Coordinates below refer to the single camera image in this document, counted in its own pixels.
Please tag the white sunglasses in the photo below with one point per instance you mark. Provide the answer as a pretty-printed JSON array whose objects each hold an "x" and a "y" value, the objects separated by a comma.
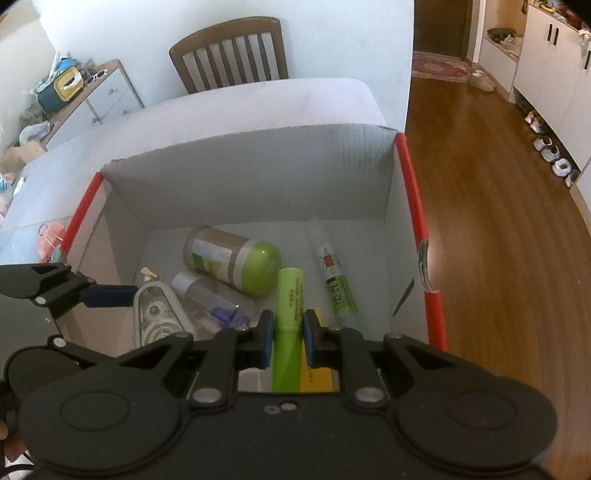
[{"x": 94, "y": 75}]

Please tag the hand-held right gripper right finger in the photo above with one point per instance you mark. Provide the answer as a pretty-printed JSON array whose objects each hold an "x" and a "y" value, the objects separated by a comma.
[{"x": 308, "y": 337}]

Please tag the red patterned rug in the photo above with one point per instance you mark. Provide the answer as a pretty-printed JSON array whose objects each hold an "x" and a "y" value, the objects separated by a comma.
[{"x": 438, "y": 67}]

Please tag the white crumpled tissue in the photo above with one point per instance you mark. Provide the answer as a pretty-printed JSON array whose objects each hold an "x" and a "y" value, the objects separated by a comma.
[{"x": 19, "y": 184}]

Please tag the white side cabinet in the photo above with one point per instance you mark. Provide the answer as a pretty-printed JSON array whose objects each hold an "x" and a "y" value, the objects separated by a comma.
[{"x": 108, "y": 101}]

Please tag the dark wooden door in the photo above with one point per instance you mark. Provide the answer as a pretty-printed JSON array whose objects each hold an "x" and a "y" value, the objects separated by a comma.
[{"x": 443, "y": 27}]

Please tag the green highlighter pen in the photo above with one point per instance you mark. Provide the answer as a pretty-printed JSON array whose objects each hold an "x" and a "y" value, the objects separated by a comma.
[{"x": 288, "y": 295}]

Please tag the correction tape dispenser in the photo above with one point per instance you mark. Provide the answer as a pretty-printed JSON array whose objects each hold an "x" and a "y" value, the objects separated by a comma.
[{"x": 157, "y": 314}]

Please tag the clear bottle with pink cap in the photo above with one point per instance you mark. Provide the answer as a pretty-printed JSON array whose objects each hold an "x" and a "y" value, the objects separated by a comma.
[{"x": 217, "y": 300}]

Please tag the clear plastic bag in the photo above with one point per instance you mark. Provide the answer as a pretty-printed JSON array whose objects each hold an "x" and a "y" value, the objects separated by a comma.
[{"x": 34, "y": 132}]

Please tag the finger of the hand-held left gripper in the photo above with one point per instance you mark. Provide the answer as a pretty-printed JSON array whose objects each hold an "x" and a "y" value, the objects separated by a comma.
[
  {"x": 74, "y": 353},
  {"x": 113, "y": 296}
]

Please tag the yellow and teal tissue box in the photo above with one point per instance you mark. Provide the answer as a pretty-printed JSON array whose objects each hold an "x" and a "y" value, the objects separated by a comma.
[{"x": 62, "y": 90}]

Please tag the white and green tube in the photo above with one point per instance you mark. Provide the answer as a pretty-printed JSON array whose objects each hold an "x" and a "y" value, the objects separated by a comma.
[{"x": 332, "y": 277}]

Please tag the yellow small box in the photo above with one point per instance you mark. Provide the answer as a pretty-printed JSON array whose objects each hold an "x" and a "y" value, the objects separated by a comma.
[{"x": 318, "y": 376}]

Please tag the beige slippers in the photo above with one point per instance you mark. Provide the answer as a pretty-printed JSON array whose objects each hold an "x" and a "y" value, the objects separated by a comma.
[{"x": 482, "y": 81}]

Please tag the row of shoes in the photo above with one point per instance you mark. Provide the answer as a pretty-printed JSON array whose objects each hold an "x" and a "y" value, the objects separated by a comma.
[{"x": 549, "y": 147}]

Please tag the green-lidded brown jar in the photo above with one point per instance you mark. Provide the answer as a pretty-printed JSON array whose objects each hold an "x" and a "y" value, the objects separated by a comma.
[{"x": 231, "y": 258}]

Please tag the red cardboard box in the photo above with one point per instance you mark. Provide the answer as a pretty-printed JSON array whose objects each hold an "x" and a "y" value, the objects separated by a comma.
[{"x": 254, "y": 184}]

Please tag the brown cardboard box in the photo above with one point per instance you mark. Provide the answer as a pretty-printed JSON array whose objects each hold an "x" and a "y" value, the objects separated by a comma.
[{"x": 21, "y": 157}]

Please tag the white lower cabinet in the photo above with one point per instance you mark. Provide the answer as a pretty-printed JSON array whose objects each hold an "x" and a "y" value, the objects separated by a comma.
[{"x": 558, "y": 83}]

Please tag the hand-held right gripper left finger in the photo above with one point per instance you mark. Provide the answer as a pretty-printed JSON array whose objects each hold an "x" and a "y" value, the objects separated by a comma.
[{"x": 267, "y": 337}]

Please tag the low white bench cabinet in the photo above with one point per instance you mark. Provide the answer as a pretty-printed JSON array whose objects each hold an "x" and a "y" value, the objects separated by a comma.
[{"x": 501, "y": 64}]

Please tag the dark bag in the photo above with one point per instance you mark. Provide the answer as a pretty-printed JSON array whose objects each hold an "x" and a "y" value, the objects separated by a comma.
[{"x": 502, "y": 34}]

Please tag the wooden chair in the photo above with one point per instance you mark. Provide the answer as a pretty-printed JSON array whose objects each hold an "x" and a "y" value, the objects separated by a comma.
[{"x": 231, "y": 37}]

